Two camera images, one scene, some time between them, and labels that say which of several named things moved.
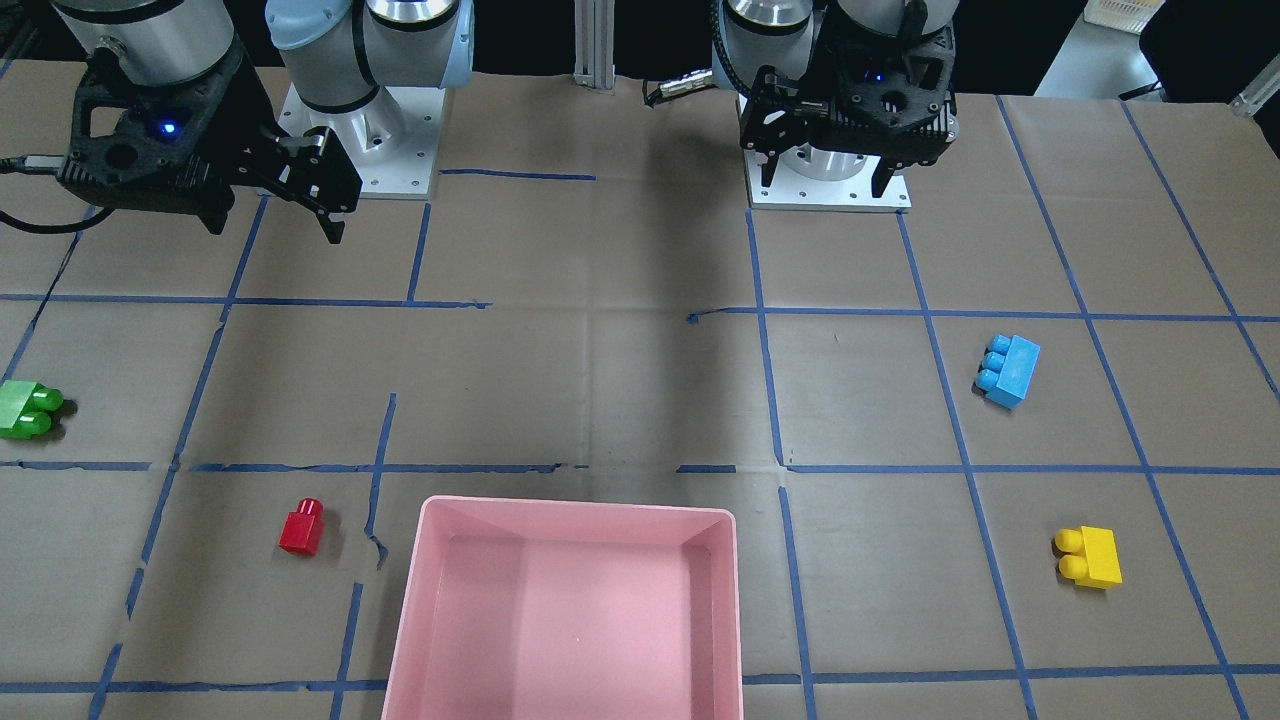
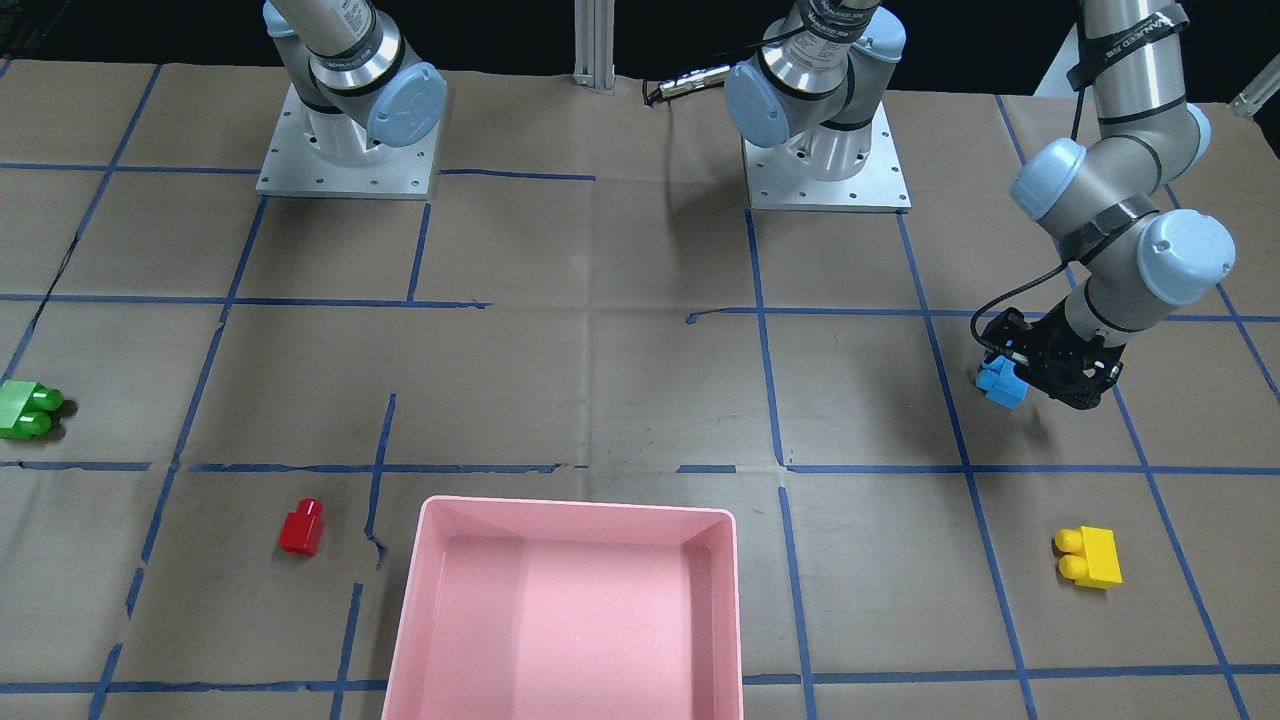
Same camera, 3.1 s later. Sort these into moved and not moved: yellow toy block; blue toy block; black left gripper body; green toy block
Moved: black left gripper body
Not moved: yellow toy block; blue toy block; green toy block
